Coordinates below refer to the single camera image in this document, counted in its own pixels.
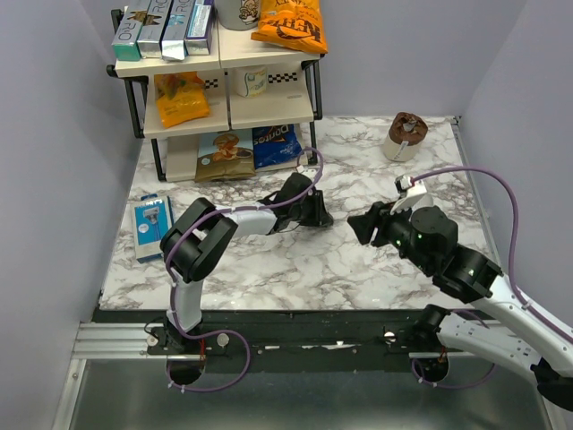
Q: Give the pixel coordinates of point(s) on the white patterned mug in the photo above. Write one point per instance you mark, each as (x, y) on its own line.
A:
(251, 81)

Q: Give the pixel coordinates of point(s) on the purple white toothpaste box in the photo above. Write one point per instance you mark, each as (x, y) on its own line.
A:
(198, 36)

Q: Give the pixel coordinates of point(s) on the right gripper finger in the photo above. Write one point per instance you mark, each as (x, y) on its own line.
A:
(364, 225)
(380, 237)

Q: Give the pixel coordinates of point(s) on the blue silver toothpaste box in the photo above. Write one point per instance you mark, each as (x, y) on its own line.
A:
(172, 44)

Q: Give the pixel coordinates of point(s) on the orange kettle chips bag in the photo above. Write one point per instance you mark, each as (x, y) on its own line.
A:
(293, 24)

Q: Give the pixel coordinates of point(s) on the beige black shelf rack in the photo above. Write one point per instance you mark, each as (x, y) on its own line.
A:
(293, 95)

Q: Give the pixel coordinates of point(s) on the orange snack bag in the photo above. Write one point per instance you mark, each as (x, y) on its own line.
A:
(180, 97)

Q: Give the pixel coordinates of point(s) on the blue razor package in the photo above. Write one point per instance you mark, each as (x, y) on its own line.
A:
(151, 217)

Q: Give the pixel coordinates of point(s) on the brown chips bag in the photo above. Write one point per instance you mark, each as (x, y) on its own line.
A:
(225, 155)

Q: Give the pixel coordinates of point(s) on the blue doritos bag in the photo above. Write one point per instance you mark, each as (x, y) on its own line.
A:
(274, 145)

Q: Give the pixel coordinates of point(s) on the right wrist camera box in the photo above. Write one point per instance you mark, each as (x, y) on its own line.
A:
(411, 191)

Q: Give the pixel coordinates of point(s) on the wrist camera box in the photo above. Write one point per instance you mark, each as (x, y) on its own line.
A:
(411, 191)
(305, 170)

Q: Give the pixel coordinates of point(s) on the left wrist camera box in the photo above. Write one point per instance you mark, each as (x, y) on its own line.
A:
(305, 170)

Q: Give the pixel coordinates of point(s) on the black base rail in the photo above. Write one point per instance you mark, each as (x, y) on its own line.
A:
(302, 341)

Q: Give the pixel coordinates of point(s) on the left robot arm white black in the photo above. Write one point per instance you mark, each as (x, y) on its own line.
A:
(193, 247)

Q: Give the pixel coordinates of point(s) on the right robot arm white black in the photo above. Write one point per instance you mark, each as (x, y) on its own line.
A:
(429, 240)

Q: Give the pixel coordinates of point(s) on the grey cartoon mug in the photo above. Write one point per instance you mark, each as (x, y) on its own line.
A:
(238, 14)

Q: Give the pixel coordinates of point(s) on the brown-topped white cup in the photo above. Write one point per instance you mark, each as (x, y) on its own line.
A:
(405, 137)

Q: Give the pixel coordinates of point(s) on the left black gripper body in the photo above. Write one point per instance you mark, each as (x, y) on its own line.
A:
(310, 213)

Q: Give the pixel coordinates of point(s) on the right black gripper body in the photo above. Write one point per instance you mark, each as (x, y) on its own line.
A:
(393, 228)

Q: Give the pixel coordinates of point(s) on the teal toothpaste box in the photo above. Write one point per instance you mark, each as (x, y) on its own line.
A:
(125, 42)

